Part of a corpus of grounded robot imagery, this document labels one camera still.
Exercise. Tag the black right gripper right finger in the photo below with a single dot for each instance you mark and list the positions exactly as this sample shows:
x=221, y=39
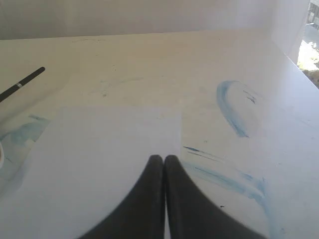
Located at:
x=191, y=215

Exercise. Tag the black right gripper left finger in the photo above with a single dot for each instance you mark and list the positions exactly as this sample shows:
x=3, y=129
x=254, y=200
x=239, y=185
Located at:
x=141, y=215

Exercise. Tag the black paintbrush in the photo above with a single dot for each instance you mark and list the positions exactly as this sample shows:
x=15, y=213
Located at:
x=4, y=95

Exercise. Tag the white sheet of paper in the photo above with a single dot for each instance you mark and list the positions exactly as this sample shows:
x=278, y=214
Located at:
x=82, y=166

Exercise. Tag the white plate with blue paint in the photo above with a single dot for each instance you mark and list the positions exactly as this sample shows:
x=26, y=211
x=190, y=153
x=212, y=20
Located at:
x=1, y=156

